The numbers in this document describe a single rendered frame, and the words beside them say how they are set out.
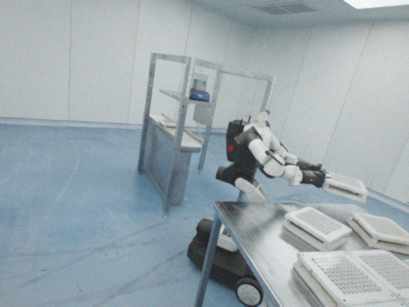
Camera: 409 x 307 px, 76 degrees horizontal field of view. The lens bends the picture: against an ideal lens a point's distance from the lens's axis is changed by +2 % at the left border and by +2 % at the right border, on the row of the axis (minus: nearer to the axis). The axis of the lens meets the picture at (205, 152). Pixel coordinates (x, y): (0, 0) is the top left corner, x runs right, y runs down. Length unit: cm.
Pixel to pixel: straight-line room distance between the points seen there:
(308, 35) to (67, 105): 518
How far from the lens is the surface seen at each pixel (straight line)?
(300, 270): 119
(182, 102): 241
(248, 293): 213
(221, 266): 214
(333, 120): 585
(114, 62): 585
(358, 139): 562
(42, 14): 564
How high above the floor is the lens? 151
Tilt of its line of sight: 17 degrees down
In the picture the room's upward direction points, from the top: 11 degrees clockwise
